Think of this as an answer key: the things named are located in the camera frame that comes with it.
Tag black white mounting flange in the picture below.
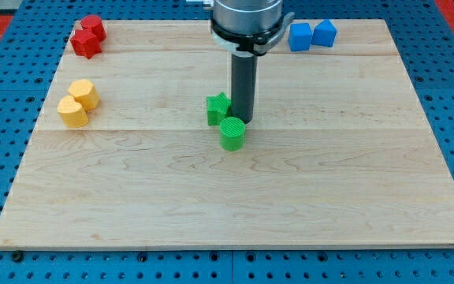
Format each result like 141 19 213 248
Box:
210 12 295 55

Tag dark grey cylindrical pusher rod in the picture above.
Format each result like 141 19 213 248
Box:
231 54 258 124

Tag green star block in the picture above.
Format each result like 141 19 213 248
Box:
206 92 232 126

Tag green circle block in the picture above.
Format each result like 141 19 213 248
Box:
220 117 246 151

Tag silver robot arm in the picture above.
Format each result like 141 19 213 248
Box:
185 0 295 124

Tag red circle block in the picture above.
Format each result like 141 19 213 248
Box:
80 14 106 42

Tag red star block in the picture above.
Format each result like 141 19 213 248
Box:
70 29 102 59

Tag blue cube block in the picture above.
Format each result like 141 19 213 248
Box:
288 23 313 52

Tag blue triangle block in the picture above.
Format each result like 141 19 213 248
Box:
311 19 337 47

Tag wooden board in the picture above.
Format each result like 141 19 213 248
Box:
0 19 454 251

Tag yellow hexagon block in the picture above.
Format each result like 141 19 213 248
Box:
68 79 100 111

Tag yellow heart block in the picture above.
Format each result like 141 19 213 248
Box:
57 95 89 128

